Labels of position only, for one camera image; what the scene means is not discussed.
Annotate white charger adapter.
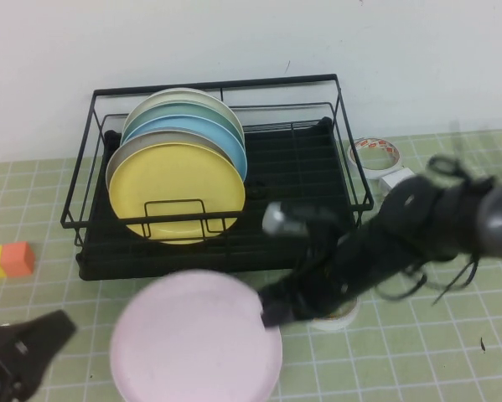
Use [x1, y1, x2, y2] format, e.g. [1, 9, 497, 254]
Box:
[378, 167, 415, 192]

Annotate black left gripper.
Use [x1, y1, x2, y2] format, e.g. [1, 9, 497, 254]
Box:
[0, 309, 78, 402]

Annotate cream plate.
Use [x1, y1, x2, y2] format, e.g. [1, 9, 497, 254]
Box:
[122, 87, 246, 135]

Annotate grey plate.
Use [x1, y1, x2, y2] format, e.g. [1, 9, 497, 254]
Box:
[105, 129, 230, 193]

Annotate yellow plate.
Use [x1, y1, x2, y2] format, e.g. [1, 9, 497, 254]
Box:
[108, 142, 247, 246]

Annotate orange block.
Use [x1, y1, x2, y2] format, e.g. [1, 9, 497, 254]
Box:
[0, 241, 37, 277]

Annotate blue plate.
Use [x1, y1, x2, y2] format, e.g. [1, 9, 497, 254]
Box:
[120, 115, 250, 185]

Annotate green checked table mat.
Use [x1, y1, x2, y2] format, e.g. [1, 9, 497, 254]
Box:
[0, 129, 502, 402]

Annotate white tape roll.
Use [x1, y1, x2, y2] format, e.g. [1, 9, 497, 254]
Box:
[345, 137, 405, 181]
[311, 295, 360, 332]

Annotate black wire dish rack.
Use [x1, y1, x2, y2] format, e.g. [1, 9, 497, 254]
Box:
[60, 74, 375, 252]

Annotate green plate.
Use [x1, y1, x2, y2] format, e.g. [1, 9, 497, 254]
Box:
[122, 102, 246, 146]

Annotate pink plate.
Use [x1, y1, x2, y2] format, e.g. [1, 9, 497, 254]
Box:
[109, 270, 284, 402]

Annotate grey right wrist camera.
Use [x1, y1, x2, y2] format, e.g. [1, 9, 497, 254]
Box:
[261, 200, 339, 240]

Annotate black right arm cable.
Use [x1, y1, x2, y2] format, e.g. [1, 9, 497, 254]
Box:
[375, 154, 486, 307]

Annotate black plastic drain tray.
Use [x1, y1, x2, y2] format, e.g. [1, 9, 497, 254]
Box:
[76, 116, 364, 281]

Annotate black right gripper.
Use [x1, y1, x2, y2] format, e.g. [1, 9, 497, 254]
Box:
[258, 200, 406, 330]

